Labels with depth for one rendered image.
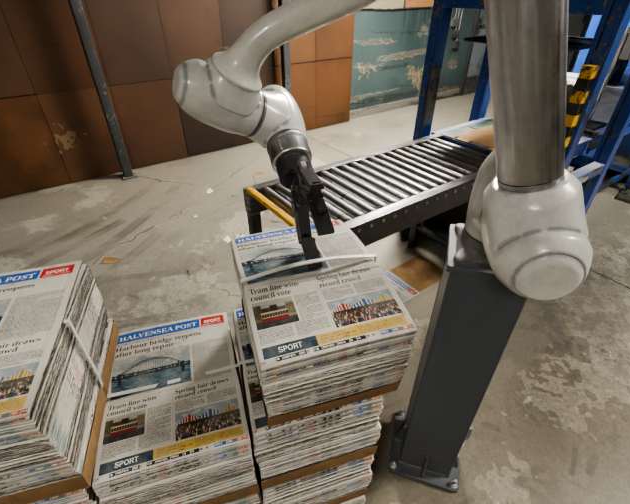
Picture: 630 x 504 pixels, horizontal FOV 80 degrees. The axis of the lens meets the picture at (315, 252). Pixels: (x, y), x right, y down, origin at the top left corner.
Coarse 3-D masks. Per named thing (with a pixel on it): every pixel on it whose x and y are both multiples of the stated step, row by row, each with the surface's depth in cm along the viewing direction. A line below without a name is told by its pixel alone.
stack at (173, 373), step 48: (144, 336) 94; (192, 336) 94; (240, 336) 94; (144, 384) 83; (192, 384) 83; (240, 384) 100; (144, 432) 74; (192, 432) 74; (240, 432) 74; (288, 432) 77; (336, 432) 83; (96, 480) 67; (144, 480) 70; (192, 480) 74; (240, 480) 81; (336, 480) 96
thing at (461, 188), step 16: (464, 176) 180; (432, 192) 166; (448, 192) 170; (464, 192) 179; (384, 208) 154; (400, 208) 155; (416, 208) 161; (432, 208) 169; (448, 208) 177; (352, 224) 144; (368, 224) 147; (384, 224) 153; (400, 224) 160; (368, 240) 152
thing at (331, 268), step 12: (336, 252) 82; (348, 252) 82; (360, 252) 82; (276, 264) 78; (288, 264) 78; (324, 264) 78; (336, 264) 78; (348, 264) 78; (360, 264) 78; (372, 264) 78; (240, 276) 76; (264, 276) 75; (276, 276) 75; (288, 276) 75; (300, 276) 75; (312, 276) 75; (324, 276) 75; (252, 288) 72; (264, 288) 72
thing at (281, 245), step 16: (336, 224) 94; (240, 240) 90; (256, 240) 89; (272, 240) 88; (288, 240) 87; (320, 240) 87; (336, 240) 86; (352, 240) 86; (240, 256) 82; (256, 256) 81; (272, 256) 81; (288, 256) 81; (304, 256) 81; (240, 288) 80
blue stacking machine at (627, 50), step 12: (588, 36) 341; (624, 36) 321; (624, 48) 323; (576, 60) 354; (624, 60) 340; (576, 72) 357; (612, 72) 337; (624, 72) 395; (612, 84) 348; (624, 84) 346; (624, 144) 346; (624, 156) 349
